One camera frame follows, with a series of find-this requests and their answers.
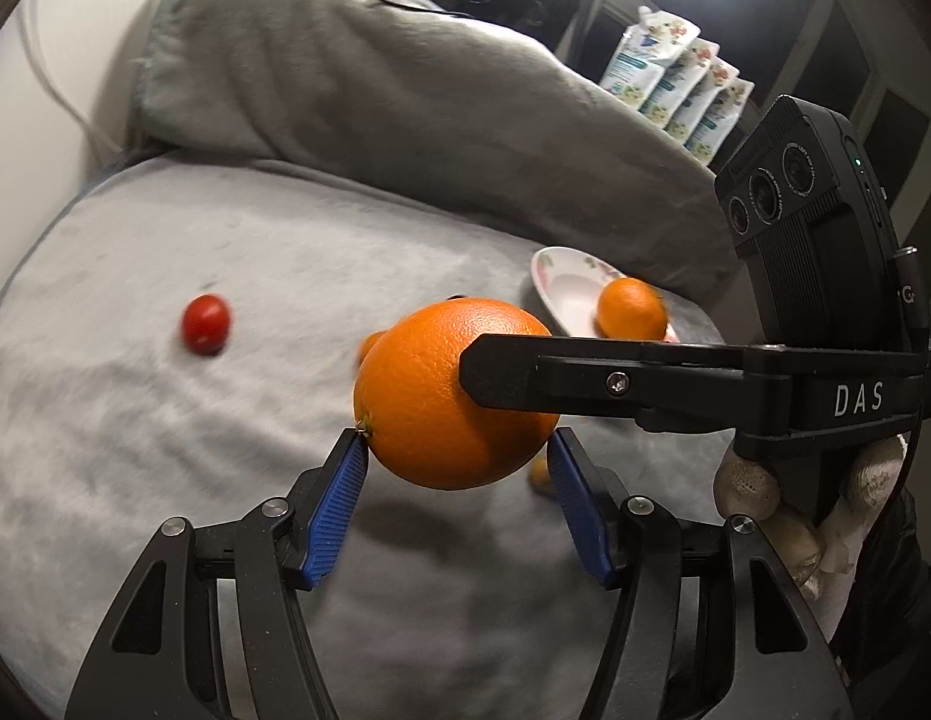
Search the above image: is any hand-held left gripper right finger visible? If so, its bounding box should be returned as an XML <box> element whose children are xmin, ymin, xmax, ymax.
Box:
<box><xmin>547</xmin><ymin>427</ymin><xmax>857</xmax><ymax>720</ymax></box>

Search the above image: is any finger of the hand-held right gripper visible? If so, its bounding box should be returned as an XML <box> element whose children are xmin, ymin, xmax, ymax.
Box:
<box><xmin>459</xmin><ymin>331</ymin><xmax>746</xmax><ymax>434</ymax></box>

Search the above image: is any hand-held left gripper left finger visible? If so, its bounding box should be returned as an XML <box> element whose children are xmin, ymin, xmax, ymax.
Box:
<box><xmin>64</xmin><ymin>427</ymin><xmax>372</xmax><ymax>720</ymax></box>

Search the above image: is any floral white plate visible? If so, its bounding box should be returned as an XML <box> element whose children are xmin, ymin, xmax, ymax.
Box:
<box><xmin>530</xmin><ymin>246</ymin><xmax>680</xmax><ymax>344</ymax></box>

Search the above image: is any orange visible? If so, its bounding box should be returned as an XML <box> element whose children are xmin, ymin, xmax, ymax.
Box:
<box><xmin>596</xmin><ymin>277</ymin><xmax>669</xmax><ymax>342</ymax></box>
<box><xmin>352</xmin><ymin>298</ymin><xmax>562</xmax><ymax>491</ymax></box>

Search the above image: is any red tomato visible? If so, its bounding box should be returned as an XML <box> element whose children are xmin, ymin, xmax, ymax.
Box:
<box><xmin>181</xmin><ymin>295</ymin><xmax>232</xmax><ymax>355</ymax></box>

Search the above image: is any person's right forearm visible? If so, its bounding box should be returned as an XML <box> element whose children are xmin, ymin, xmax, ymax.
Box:
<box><xmin>829</xmin><ymin>491</ymin><xmax>931</xmax><ymax>713</ymax></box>

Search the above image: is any person's right hand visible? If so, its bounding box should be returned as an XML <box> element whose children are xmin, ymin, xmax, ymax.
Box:
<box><xmin>713</xmin><ymin>435</ymin><xmax>909</xmax><ymax>638</ymax></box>

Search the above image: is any grey plush seat cover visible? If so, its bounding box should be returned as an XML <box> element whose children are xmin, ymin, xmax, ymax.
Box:
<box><xmin>0</xmin><ymin>154</ymin><xmax>737</xmax><ymax>720</ymax></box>

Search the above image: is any grey plush back cushion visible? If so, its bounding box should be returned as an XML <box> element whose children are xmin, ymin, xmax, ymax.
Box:
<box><xmin>131</xmin><ymin>0</ymin><xmax>744</xmax><ymax>308</ymax></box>

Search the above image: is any black tripod stand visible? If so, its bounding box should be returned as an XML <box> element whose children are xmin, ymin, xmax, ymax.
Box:
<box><xmin>510</xmin><ymin>0</ymin><xmax>612</xmax><ymax>72</ymax></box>

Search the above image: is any white cable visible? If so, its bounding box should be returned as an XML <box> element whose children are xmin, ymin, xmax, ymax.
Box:
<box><xmin>19</xmin><ymin>0</ymin><xmax>143</xmax><ymax>166</ymax></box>

